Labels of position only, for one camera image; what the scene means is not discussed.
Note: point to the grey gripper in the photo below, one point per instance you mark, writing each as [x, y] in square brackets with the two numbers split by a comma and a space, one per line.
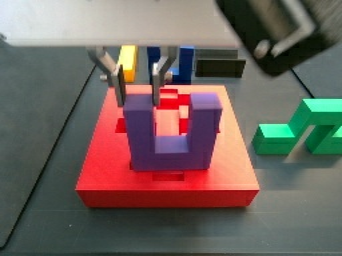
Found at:
[116, 22]

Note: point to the purple U-shaped block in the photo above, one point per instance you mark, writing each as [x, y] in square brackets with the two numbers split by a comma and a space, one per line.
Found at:
[180, 152]

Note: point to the yellow long bar block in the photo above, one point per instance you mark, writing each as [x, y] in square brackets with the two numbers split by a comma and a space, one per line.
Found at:
[126, 60]

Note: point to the blue U-shaped block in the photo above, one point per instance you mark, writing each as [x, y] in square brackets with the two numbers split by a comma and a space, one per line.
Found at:
[181, 71]

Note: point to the green stepped arch block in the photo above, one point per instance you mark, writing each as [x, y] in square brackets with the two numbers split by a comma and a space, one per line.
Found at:
[275, 139]

